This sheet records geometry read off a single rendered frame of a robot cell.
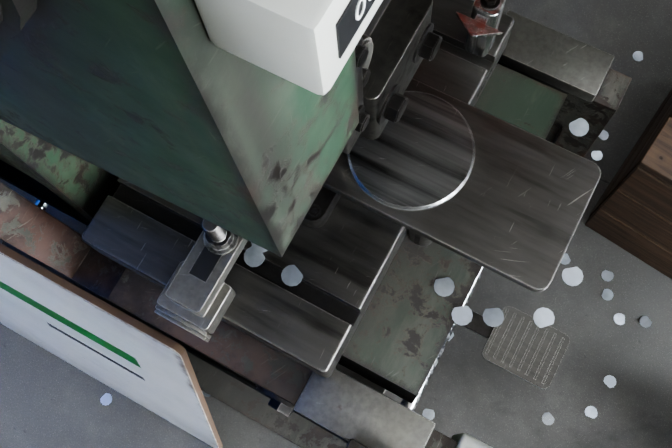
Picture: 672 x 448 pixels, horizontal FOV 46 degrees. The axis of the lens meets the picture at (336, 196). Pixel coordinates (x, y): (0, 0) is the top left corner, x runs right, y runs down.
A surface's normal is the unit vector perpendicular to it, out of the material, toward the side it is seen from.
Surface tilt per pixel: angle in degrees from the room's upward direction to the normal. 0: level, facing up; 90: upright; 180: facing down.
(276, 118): 90
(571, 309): 0
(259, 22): 90
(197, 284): 0
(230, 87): 90
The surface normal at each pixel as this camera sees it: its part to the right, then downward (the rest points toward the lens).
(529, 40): -0.05, -0.30
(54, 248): 0.83, 0.33
